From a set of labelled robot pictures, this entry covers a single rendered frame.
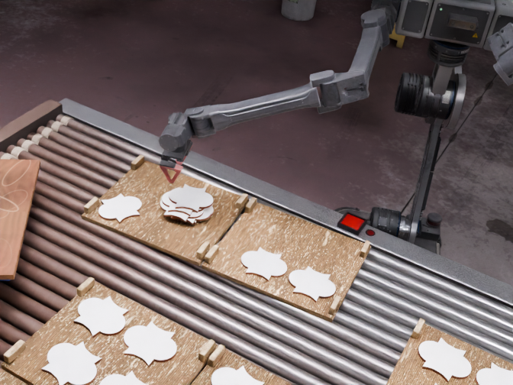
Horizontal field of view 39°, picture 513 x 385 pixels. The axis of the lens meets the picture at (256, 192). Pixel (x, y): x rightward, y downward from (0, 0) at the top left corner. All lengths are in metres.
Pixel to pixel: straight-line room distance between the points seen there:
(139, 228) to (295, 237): 0.48
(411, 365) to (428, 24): 1.14
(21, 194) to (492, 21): 1.58
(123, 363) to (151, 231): 0.50
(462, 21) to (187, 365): 1.39
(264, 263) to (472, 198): 2.30
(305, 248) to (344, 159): 2.11
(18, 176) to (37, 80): 2.58
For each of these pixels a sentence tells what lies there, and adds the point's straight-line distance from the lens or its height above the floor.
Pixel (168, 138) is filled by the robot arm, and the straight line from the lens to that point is 2.06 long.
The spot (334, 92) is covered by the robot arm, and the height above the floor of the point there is 1.42.
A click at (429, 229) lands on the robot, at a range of 3.49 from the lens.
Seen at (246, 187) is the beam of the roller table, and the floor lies 0.92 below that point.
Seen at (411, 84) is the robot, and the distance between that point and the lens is 3.17.
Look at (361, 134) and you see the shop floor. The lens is 4.56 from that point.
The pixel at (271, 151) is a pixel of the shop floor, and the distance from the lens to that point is 4.25.
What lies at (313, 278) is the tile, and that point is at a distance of 2.13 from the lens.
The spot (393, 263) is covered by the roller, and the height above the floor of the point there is 0.91.
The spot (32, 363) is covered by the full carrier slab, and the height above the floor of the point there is 0.94.
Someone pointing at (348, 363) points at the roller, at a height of 0.92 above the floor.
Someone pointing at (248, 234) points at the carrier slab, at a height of 0.94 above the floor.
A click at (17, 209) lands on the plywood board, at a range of 2.17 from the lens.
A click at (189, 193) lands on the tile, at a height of 0.99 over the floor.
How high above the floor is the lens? 2.42
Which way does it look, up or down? 38 degrees down
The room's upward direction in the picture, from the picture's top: 8 degrees clockwise
